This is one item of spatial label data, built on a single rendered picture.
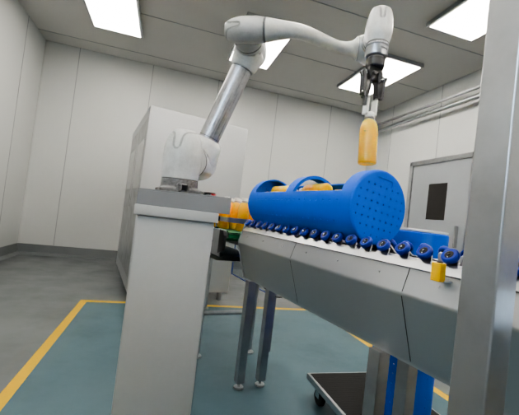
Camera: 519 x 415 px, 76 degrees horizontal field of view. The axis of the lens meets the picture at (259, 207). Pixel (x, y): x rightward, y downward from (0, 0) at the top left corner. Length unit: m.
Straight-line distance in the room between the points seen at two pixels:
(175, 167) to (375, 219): 0.81
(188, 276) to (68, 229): 4.97
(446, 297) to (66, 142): 5.94
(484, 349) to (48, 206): 6.08
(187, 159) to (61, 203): 4.95
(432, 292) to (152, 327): 0.98
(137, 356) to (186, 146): 0.84
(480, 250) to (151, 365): 1.19
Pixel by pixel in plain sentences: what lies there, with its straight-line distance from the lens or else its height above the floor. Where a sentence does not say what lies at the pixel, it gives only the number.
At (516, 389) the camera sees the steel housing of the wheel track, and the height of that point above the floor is 0.70.
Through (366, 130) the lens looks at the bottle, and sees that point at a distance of 1.42.
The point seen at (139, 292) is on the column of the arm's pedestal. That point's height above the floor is 0.67.
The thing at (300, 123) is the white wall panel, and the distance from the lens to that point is 6.79.
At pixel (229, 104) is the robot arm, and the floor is 1.52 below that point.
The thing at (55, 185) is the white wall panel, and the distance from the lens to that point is 6.28.
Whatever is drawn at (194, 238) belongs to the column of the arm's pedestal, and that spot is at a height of 0.89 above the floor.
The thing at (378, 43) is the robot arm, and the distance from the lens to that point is 1.55.
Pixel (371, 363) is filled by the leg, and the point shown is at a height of 0.58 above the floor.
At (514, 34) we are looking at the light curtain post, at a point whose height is 1.36.
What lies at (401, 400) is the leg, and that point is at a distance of 1.37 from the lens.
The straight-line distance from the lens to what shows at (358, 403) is 1.96.
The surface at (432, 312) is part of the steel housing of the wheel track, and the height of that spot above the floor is 0.81.
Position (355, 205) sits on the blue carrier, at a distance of 1.23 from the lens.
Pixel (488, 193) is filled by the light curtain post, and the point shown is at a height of 1.09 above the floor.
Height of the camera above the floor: 1.01
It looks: 2 degrees up
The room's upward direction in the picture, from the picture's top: 7 degrees clockwise
